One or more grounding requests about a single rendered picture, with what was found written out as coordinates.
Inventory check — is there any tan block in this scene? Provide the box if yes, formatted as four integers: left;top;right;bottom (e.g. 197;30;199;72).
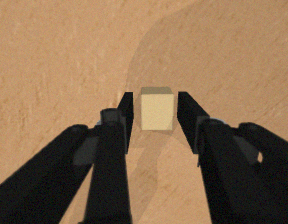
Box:
141;87;174;130

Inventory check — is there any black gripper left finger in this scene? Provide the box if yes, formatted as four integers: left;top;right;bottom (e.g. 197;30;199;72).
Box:
0;92;134;224

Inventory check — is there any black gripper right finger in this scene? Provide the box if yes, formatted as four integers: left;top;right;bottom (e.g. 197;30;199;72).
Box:
177;91;288;224

